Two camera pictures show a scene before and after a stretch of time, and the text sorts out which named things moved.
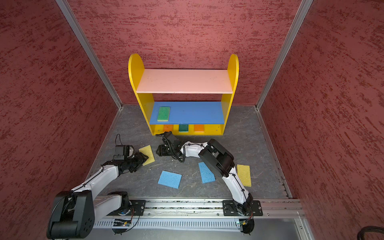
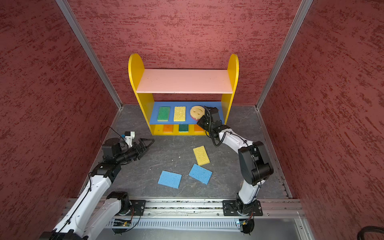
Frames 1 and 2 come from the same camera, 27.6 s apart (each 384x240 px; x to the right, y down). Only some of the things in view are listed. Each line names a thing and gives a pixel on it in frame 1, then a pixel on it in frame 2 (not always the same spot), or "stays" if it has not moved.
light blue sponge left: (170, 179) stays
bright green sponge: (163, 115) stays
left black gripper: (141, 159) → (140, 152)
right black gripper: (162, 152) → (201, 121)
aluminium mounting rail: (271, 208) stays
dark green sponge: (183, 128) stays
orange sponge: (199, 128) stays
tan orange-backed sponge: (168, 128) stays
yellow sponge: (147, 150) → (179, 114)
